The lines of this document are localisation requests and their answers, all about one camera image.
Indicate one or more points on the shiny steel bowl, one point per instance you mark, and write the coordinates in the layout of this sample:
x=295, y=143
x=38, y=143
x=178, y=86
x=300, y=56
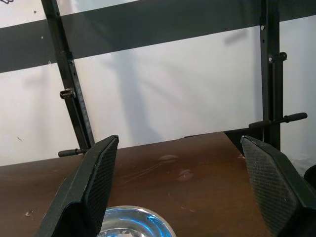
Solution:
x=138, y=219

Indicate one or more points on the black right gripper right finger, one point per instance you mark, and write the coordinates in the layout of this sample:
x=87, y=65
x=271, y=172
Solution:
x=269, y=187

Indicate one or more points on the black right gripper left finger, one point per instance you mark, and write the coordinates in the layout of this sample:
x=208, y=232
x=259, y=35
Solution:
x=81, y=192

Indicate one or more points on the black metal rack post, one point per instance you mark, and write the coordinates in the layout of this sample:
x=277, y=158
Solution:
x=270, y=37
x=63, y=44

